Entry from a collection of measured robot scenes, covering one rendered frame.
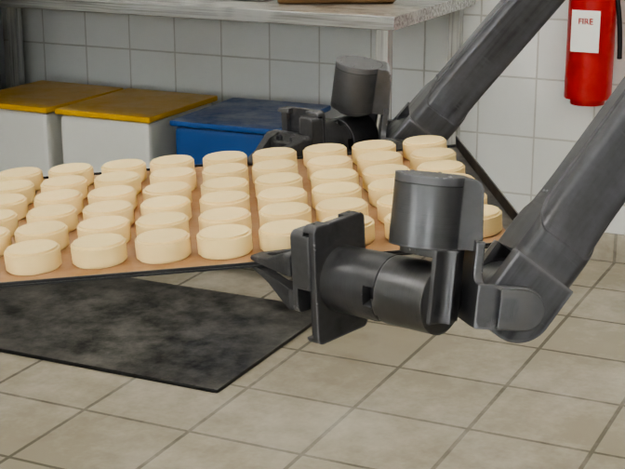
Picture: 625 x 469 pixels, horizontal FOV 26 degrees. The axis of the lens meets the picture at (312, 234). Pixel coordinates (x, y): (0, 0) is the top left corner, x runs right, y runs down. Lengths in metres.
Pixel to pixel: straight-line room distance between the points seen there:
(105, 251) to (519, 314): 0.38
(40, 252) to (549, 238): 0.45
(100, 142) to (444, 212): 3.61
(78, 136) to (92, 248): 3.46
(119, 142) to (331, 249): 3.48
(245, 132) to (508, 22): 2.75
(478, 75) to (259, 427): 1.80
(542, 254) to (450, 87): 0.59
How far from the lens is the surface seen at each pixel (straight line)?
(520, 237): 1.09
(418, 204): 1.05
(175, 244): 1.21
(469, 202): 1.07
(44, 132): 4.75
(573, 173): 1.10
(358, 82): 1.63
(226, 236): 1.21
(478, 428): 3.31
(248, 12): 4.10
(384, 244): 1.22
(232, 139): 4.35
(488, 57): 1.64
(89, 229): 1.28
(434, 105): 1.64
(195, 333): 3.88
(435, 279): 1.06
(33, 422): 3.39
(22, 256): 1.22
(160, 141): 4.58
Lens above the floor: 1.35
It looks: 16 degrees down
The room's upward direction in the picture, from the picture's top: straight up
